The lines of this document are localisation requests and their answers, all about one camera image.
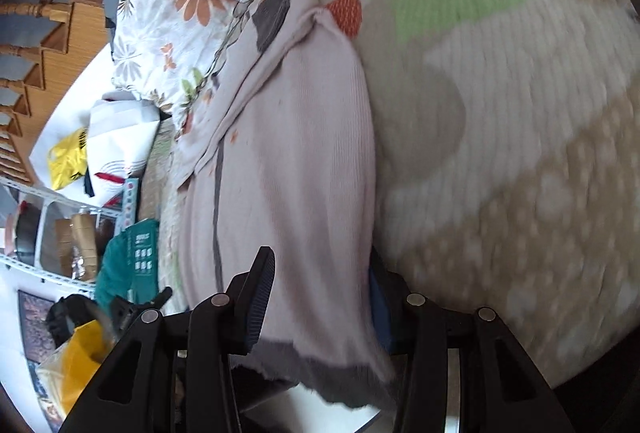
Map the yellow plastic bag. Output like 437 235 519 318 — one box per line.
47 128 91 192

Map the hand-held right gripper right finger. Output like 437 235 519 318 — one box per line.
369 262 564 433

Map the heart patchwork quilt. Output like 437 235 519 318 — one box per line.
140 0 637 395

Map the pink knitted garment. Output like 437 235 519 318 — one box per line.
172 0 402 410

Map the teal box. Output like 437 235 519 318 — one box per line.
121 219 161 305

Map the metal pot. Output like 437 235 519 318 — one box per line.
7 203 44 265

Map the teal knitted cloth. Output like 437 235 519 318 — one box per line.
94 233 133 312

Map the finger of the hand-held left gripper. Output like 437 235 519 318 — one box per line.
111 286 174 332

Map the dark patterned rug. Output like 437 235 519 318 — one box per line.
16 290 68 433

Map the brown cardboard box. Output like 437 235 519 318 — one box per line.
54 212 99 280

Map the wooden staircase railing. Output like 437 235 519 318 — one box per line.
0 0 166 185

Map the white paper bag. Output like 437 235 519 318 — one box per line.
87 97 162 210

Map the light blue patterned box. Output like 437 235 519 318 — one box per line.
117 178 142 235

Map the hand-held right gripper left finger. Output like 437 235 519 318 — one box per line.
61 246 277 433

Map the white metal rack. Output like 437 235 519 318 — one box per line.
0 175 124 287

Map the yellow shopping bag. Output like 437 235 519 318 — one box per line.
37 320 109 420

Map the floral white pillow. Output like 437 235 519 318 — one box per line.
107 0 262 125

